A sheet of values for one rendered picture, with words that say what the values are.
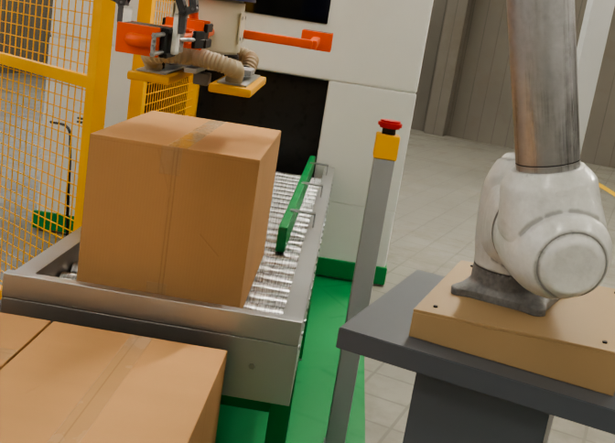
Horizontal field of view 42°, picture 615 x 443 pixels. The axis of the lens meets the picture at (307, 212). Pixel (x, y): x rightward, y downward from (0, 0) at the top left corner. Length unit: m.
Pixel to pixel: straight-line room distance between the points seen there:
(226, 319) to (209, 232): 0.21
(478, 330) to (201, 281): 0.76
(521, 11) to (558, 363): 0.58
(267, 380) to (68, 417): 0.57
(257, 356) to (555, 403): 0.75
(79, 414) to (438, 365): 0.63
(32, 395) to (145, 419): 0.21
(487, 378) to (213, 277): 0.78
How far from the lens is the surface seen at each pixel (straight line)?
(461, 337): 1.43
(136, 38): 1.39
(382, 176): 2.31
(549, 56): 1.26
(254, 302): 2.15
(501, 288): 1.51
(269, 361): 1.87
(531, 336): 1.41
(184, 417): 1.50
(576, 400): 1.37
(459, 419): 1.56
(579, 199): 1.28
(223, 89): 1.86
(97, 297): 1.90
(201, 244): 1.90
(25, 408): 1.51
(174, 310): 1.86
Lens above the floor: 1.25
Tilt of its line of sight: 13 degrees down
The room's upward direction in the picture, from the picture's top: 9 degrees clockwise
